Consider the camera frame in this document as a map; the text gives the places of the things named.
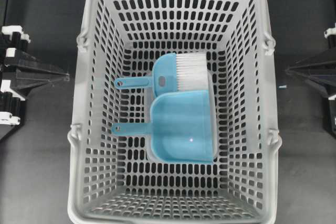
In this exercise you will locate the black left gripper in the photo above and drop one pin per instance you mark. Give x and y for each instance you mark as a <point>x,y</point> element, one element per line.
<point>16,86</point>

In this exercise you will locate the blue hand brush white bristles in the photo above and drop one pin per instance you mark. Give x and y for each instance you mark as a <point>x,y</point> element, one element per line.
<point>172,73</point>

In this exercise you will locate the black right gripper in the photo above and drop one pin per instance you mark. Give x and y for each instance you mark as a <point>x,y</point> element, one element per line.
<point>324,85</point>

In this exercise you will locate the grey plastic shopping basket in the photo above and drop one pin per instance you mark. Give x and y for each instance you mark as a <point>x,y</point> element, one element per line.
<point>117,179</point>

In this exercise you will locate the blue plastic dustpan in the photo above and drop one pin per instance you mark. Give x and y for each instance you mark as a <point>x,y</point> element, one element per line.
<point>181,127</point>

